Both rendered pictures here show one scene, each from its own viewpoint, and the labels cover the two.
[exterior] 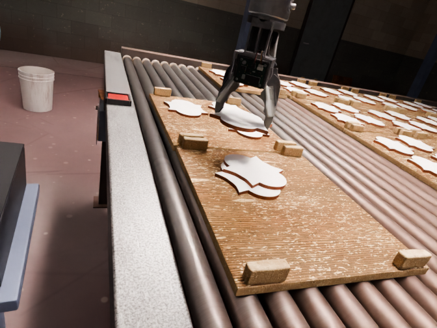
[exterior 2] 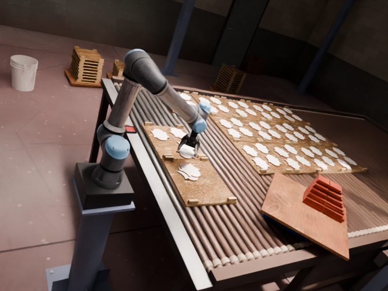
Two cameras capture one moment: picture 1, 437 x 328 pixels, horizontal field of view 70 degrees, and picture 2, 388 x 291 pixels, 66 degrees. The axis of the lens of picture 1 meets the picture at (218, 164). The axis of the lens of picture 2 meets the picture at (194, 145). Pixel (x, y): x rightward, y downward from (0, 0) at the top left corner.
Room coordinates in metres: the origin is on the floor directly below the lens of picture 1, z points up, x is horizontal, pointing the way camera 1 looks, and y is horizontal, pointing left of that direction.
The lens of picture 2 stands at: (-0.94, 0.29, 2.00)
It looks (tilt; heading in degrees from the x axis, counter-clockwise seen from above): 29 degrees down; 348
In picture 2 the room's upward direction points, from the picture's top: 22 degrees clockwise
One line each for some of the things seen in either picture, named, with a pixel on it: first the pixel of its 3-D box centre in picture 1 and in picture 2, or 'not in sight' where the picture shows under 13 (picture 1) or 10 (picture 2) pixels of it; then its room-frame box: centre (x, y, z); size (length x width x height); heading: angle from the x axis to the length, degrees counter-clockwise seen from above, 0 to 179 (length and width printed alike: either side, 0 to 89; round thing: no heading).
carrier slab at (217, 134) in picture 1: (215, 122); (172, 142); (0.92, 0.04, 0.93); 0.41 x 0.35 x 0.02; 25
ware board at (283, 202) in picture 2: not in sight; (306, 209); (0.40, -0.79, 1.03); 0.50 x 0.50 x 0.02; 64
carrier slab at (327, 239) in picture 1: (280, 199); (197, 180); (0.55, -0.14, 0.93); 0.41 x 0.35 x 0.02; 24
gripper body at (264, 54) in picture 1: (257, 53); (193, 135); (0.63, -0.02, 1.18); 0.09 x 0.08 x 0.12; 169
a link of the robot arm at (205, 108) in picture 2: not in sight; (202, 112); (0.63, -0.02, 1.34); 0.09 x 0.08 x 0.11; 114
